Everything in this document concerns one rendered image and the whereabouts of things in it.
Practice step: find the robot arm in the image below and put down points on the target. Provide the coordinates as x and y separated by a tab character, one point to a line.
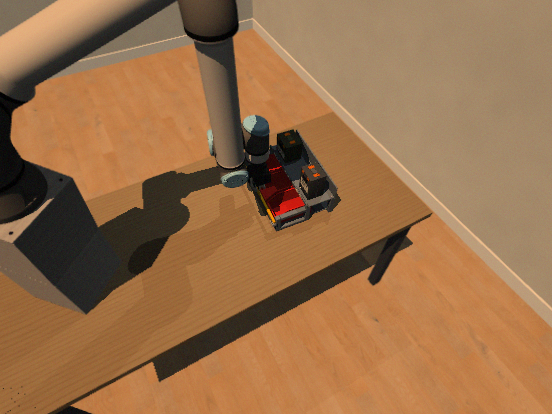
69	30

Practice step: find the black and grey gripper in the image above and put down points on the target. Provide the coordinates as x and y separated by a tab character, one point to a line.
258	175

